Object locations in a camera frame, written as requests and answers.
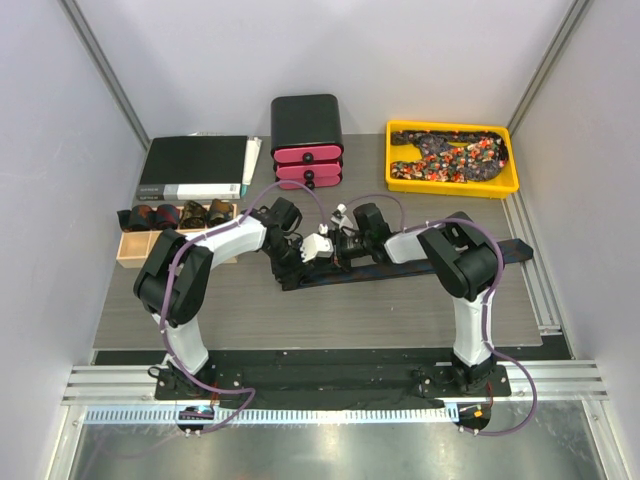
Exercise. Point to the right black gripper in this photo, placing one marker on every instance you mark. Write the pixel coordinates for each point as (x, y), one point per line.
(343, 261)

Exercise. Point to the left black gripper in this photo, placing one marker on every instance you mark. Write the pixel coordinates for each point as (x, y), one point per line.
(292, 274)

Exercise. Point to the blue brown striped tie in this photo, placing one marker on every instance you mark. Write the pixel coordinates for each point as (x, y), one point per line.
(513, 250)

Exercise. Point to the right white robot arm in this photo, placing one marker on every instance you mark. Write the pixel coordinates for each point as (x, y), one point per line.
(464, 258)

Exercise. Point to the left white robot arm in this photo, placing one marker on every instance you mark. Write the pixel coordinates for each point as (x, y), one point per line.
(173, 281)

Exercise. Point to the rolled brown patterned tie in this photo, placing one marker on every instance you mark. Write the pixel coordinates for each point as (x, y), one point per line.
(193, 216)

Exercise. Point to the black pink drawer box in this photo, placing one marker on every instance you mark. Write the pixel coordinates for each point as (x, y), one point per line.
(306, 141)

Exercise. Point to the colourful floral tie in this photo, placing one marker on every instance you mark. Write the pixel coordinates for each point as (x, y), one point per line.
(450, 156)

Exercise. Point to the rolled navy striped tie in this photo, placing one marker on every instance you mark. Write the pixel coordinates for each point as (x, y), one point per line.
(167, 216)

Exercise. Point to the yellow plastic tray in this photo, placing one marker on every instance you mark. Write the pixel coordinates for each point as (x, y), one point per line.
(500, 187)

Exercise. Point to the black flat box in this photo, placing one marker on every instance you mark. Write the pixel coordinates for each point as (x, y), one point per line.
(193, 167)

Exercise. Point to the wooden compartment organizer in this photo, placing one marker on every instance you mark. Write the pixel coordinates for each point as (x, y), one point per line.
(134, 247)

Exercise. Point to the rolled red dark tie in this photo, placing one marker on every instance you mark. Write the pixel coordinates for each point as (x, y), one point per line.
(138, 218)

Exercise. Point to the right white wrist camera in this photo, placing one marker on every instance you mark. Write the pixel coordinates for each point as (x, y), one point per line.
(339, 217)

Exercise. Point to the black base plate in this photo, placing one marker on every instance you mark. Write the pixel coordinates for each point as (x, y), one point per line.
(342, 379)

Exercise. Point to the white slotted cable duct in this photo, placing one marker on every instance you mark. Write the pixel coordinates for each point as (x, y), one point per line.
(184, 415)

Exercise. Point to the aluminium frame rail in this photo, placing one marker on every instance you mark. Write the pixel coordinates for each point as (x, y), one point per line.
(92, 385)

